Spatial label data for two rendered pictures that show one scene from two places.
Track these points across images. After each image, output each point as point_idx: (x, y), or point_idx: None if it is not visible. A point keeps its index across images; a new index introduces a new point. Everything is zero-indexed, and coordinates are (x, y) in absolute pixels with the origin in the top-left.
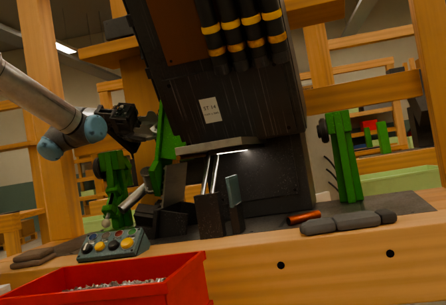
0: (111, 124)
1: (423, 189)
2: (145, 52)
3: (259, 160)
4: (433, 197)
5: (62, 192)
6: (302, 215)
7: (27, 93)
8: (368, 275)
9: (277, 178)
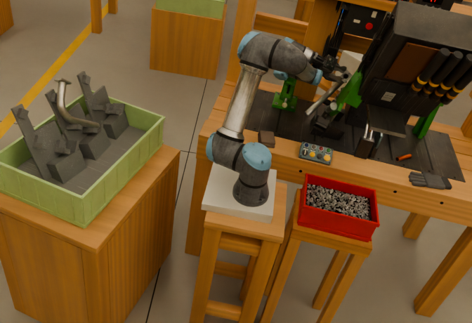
0: (317, 64)
1: (450, 126)
2: (376, 65)
3: None
4: (457, 147)
5: None
6: (404, 157)
7: (305, 74)
8: (428, 206)
9: None
